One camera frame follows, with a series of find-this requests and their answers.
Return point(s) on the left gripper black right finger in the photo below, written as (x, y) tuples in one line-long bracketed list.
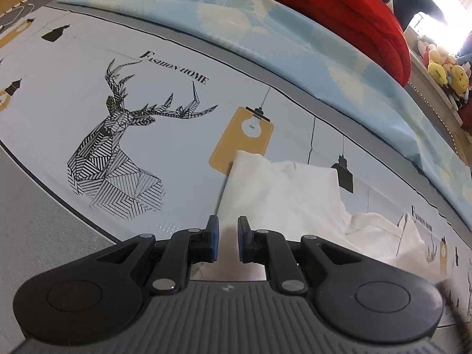
[(270, 249)]

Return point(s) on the white small shirt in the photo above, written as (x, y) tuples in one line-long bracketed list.
[(297, 199)]

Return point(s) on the light blue folded blanket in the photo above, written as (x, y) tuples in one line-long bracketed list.
[(322, 64)]

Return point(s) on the grey printed bed sheet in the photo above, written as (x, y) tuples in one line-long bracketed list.
[(134, 127)]

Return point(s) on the window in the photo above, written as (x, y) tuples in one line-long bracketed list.
[(452, 34)]

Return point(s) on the yellow plush toy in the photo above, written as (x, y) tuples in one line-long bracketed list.
[(454, 77)]

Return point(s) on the red folded blanket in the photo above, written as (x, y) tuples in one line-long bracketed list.
[(368, 25)]

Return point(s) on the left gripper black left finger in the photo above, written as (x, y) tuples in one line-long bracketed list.
[(185, 248)]

